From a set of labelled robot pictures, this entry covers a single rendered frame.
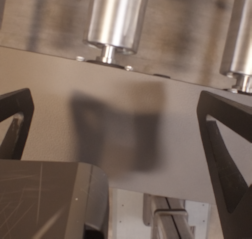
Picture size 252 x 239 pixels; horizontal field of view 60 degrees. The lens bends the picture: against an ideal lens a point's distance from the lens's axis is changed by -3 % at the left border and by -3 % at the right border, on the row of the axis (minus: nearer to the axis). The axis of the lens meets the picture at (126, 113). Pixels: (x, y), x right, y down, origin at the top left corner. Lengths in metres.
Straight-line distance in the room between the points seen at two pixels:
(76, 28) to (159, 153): 1.26
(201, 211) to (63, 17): 1.31
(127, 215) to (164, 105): 1.12
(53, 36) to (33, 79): 1.24
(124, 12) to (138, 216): 1.04
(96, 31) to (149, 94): 0.29
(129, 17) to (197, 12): 1.04
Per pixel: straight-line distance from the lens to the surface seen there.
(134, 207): 1.24
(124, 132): 0.17
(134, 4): 0.45
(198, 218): 1.34
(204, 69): 1.42
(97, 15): 0.44
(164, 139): 0.17
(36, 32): 1.45
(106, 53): 0.46
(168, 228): 0.98
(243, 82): 0.52
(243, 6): 0.53
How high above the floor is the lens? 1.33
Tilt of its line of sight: 83 degrees down
